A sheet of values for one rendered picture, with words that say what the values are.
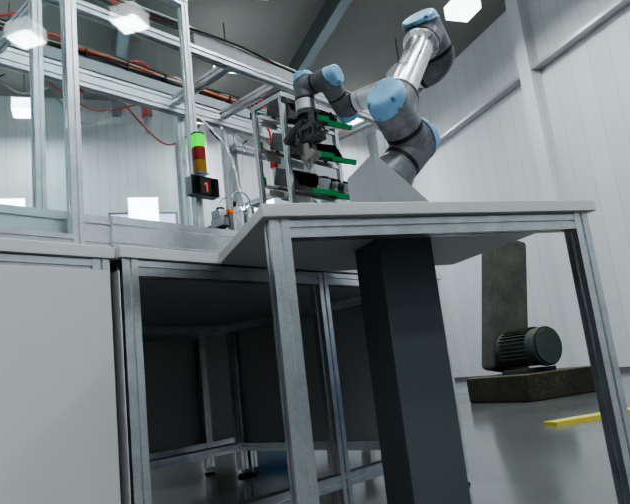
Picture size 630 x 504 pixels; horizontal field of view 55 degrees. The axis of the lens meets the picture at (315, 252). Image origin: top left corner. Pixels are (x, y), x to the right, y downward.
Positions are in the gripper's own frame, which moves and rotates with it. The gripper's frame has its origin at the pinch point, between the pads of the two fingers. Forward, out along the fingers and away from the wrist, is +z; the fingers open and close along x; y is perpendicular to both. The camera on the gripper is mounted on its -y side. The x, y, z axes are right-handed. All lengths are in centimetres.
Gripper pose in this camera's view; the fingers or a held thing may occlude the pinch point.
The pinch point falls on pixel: (308, 166)
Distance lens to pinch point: 222.1
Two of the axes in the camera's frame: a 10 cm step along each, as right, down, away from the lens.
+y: 7.2, -2.1, -6.6
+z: 1.1, 9.8, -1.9
